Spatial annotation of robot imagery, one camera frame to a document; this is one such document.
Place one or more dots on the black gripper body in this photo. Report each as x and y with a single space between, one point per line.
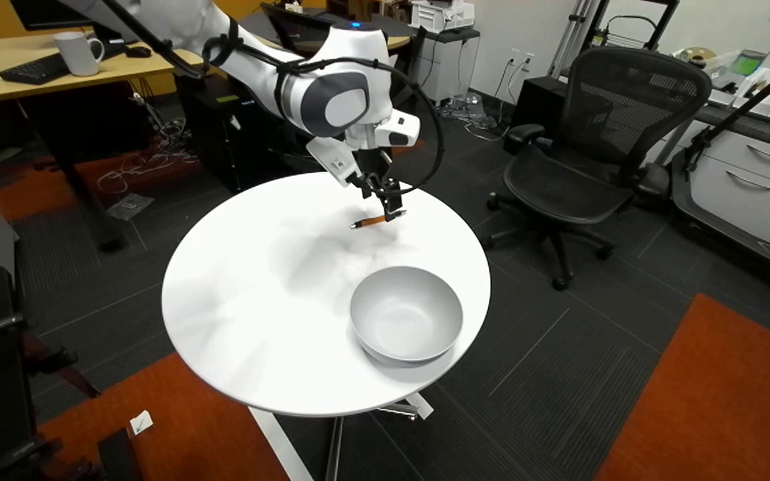
344 161

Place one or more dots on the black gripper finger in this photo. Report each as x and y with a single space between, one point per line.
370 185
391 198

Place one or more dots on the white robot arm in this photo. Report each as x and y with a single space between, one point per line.
340 98

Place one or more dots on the white ceramic bowl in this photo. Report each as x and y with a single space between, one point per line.
404 313

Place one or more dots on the black mesh office chair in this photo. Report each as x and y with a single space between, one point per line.
620 106

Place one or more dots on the wooden desk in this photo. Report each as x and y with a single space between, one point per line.
77 95

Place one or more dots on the white mug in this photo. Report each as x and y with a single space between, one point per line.
81 55

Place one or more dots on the black keyboard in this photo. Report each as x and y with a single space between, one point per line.
38 71

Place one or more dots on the white drawer cabinet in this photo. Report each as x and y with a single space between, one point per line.
735 184

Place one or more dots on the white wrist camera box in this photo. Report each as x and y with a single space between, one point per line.
400 130

